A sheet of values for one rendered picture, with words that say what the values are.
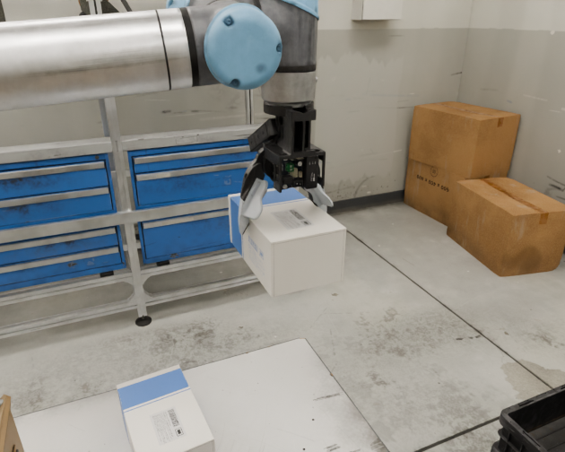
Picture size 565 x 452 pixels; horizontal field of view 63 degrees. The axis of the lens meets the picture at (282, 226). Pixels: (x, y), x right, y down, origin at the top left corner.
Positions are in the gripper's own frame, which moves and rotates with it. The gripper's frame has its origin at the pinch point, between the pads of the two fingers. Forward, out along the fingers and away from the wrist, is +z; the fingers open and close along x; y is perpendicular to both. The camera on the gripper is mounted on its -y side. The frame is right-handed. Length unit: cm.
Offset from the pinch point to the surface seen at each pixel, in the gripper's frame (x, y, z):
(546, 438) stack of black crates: 63, 15, 62
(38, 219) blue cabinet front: -51, -141, 49
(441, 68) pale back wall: 229, -227, 8
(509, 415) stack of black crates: 52, 12, 52
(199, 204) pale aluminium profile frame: 17, -137, 51
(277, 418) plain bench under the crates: -1.6, 1.7, 40.8
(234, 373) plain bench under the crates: -5.5, -13.5, 40.9
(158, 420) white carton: -23.7, 1.5, 31.8
